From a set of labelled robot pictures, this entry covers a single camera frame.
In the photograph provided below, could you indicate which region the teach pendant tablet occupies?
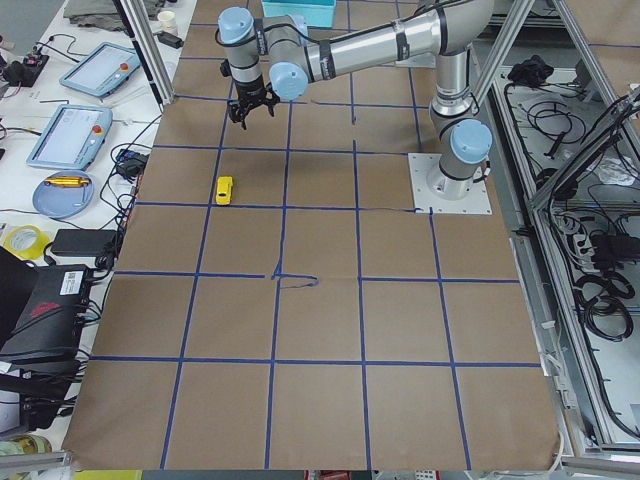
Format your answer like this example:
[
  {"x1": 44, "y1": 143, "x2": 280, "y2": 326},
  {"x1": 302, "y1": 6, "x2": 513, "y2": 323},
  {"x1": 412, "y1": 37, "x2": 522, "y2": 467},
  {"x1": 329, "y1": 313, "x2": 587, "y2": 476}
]
[
  {"x1": 26, "y1": 105, "x2": 113, "y2": 170},
  {"x1": 59, "y1": 42, "x2": 141, "y2": 98}
]

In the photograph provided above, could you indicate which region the aluminium frame post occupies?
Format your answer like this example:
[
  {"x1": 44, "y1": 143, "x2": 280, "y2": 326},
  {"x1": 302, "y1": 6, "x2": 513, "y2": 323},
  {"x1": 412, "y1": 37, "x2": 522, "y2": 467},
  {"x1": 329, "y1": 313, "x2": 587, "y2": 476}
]
[{"x1": 117, "y1": 0, "x2": 175, "y2": 106}]

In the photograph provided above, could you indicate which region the yellow screwdriver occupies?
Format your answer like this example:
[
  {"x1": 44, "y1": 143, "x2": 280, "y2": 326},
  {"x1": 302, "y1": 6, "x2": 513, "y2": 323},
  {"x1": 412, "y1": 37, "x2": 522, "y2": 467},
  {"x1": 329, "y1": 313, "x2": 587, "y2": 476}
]
[{"x1": 44, "y1": 176, "x2": 91, "y2": 188}]

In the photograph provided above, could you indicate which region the black computer box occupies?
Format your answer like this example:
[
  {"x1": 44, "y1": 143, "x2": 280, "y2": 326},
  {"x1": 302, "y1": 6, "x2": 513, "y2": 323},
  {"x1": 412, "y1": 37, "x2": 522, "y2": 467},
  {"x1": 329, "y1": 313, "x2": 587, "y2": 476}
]
[{"x1": 1, "y1": 249, "x2": 94, "y2": 364}]

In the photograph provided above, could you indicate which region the black power adapter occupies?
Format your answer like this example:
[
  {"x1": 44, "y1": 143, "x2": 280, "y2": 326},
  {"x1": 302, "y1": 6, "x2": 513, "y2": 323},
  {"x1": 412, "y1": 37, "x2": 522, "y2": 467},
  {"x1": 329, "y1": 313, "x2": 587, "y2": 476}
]
[{"x1": 50, "y1": 229, "x2": 116, "y2": 257}]

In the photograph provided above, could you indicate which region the blue plate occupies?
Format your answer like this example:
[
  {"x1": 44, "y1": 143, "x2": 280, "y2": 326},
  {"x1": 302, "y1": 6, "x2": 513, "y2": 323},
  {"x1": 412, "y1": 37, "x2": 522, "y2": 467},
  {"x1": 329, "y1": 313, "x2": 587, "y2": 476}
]
[{"x1": 32, "y1": 170, "x2": 95, "y2": 219}]

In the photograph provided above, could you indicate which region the yellow beetle toy car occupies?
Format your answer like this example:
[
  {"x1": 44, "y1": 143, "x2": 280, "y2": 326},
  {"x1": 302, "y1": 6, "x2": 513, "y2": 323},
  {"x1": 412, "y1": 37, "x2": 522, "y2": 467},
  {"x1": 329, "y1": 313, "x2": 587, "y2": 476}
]
[{"x1": 215, "y1": 176, "x2": 234, "y2": 206}]

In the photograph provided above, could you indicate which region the near teach pendant tablet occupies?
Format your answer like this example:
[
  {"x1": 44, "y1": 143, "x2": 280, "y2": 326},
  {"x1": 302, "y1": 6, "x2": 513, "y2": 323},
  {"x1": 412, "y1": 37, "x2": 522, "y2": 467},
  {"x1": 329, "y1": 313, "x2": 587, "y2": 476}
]
[{"x1": 26, "y1": 105, "x2": 113, "y2": 170}]

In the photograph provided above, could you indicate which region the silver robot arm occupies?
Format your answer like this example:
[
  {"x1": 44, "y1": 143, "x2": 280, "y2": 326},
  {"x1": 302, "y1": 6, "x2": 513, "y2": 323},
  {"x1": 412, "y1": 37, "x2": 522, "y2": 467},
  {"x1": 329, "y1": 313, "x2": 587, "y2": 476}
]
[{"x1": 215, "y1": 1, "x2": 494, "y2": 183}]

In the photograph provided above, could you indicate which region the far teach pendant tablet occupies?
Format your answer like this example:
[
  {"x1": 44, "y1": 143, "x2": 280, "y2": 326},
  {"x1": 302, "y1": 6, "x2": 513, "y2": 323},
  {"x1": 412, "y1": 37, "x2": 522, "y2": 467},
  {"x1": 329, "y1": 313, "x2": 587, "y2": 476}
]
[{"x1": 59, "y1": 42, "x2": 141, "y2": 98}]

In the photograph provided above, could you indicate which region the grey cloth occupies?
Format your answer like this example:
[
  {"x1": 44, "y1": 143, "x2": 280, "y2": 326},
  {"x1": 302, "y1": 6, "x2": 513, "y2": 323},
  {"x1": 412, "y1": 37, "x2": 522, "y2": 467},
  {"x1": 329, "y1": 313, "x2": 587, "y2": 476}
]
[{"x1": 64, "y1": 0, "x2": 169, "y2": 32}]

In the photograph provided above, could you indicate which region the turquoise plastic bin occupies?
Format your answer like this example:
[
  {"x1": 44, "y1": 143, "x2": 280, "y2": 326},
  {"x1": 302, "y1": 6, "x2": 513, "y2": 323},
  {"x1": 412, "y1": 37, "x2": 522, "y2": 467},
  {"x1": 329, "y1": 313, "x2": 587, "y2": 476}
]
[{"x1": 261, "y1": 0, "x2": 337, "y2": 28}]

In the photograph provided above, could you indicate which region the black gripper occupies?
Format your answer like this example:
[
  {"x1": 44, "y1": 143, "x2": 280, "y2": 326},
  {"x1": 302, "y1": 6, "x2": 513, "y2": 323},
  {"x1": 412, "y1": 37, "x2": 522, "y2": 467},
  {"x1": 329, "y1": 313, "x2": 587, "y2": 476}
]
[{"x1": 227, "y1": 77, "x2": 277, "y2": 130}]

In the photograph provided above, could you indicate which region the yellow tape roll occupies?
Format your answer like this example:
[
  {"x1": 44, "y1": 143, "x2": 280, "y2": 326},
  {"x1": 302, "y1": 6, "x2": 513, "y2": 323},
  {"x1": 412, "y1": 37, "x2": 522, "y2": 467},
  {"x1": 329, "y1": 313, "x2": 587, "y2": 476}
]
[{"x1": 3, "y1": 225, "x2": 51, "y2": 260}]

